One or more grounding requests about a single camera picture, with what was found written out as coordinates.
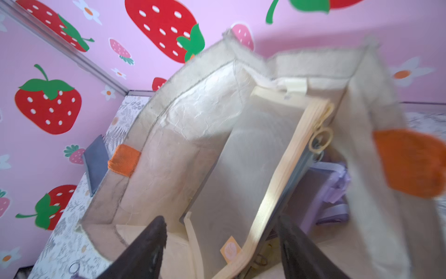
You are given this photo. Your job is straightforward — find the yellow-trim mesh pouch bottom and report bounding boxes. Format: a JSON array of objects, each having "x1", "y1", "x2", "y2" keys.
[{"x1": 184, "y1": 87, "x2": 335, "y2": 279}]

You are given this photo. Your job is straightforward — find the grey mesh pouch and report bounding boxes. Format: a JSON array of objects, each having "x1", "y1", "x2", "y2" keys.
[
  {"x1": 252, "y1": 150, "x2": 314, "y2": 260},
  {"x1": 82, "y1": 135, "x2": 109, "y2": 197}
]

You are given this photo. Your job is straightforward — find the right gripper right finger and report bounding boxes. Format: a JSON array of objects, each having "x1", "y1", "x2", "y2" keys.
[{"x1": 276, "y1": 216, "x2": 349, "y2": 279}]

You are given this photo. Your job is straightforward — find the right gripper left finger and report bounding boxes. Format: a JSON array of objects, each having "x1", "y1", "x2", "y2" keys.
[{"x1": 98, "y1": 216, "x2": 167, "y2": 279}]

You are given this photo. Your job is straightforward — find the beige canvas bag orange handles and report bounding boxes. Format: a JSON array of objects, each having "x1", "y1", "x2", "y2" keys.
[{"x1": 80, "y1": 33, "x2": 446, "y2": 279}]

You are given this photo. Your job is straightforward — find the left frame post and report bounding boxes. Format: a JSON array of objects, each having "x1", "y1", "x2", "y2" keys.
[{"x1": 0, "y1": 0, "x2": 130, "y2": 95}]

